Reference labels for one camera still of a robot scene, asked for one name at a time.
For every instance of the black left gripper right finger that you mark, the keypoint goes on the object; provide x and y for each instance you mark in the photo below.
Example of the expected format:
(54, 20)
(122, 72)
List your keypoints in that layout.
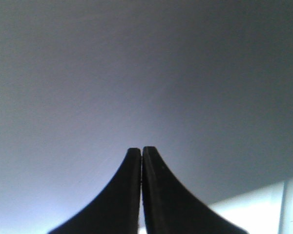
(170, 208)

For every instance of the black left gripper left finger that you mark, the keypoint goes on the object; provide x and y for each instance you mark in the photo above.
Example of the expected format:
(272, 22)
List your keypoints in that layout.
(115, 210)

